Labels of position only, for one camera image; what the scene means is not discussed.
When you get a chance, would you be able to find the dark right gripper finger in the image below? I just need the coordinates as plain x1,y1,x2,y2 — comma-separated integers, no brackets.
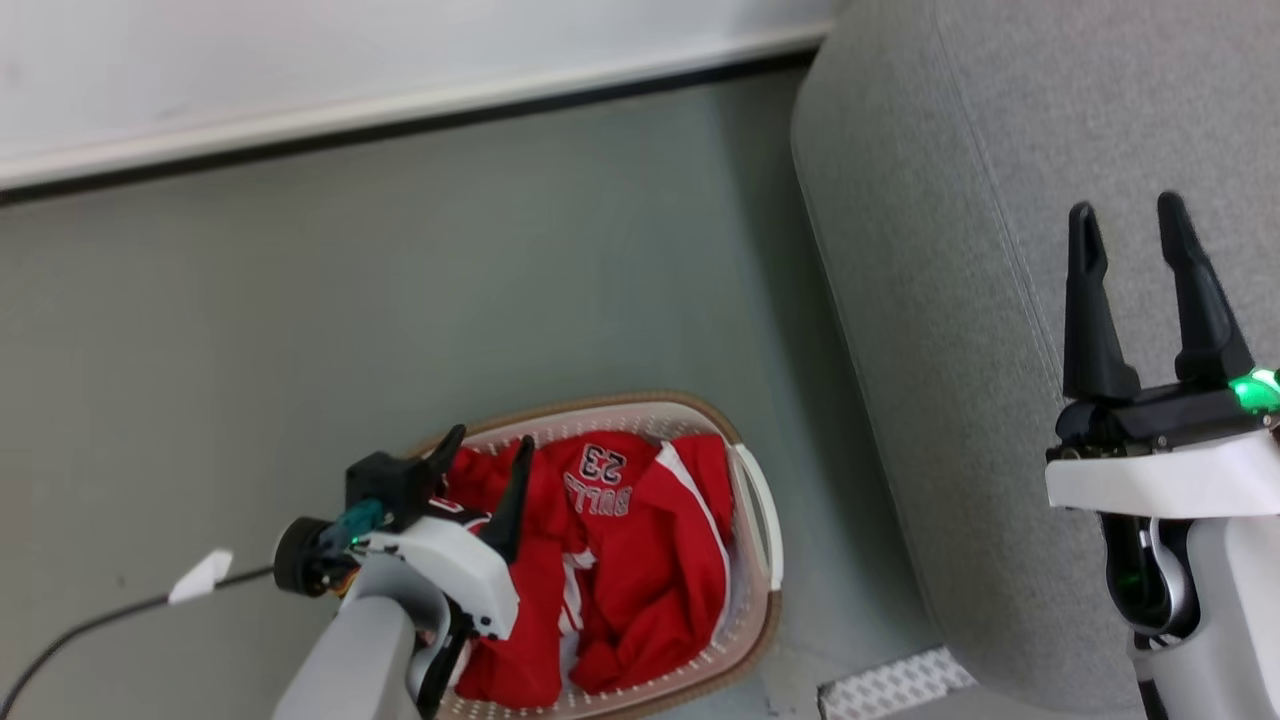
1062,200,1142,403
1157,190,1256,387

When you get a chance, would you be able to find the white cable label tag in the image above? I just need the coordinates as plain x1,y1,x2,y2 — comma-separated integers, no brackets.
167,549,234,607

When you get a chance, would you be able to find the grey fabric sofa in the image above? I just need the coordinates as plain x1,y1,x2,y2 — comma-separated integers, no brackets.
789,0,1280,717

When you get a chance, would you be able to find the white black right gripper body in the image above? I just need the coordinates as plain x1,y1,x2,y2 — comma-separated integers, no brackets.
1045,370,1280,519

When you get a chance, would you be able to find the white wall baseboard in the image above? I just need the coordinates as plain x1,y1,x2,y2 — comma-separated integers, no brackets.
0,18,839,193

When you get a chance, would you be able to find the white perforated laundry basket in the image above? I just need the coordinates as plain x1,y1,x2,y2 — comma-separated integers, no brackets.
405,391,785,720

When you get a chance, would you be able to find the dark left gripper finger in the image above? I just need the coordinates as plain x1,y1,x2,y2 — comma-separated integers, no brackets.
420,424,469,493
478,434,537,564

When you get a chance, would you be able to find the red basketball jersey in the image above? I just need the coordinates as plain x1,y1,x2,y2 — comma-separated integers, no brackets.
435,429,737,710

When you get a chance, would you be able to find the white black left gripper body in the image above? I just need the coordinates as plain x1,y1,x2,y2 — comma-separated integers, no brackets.
345,452,522,642

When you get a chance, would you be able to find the white perforated floor mat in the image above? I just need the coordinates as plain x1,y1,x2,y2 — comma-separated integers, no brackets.
817,646,979,720

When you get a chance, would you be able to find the thin black cable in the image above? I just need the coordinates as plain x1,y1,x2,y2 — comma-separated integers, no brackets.
0,565,277,713

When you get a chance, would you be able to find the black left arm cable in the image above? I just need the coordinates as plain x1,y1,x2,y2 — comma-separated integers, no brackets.
413,598,473,720

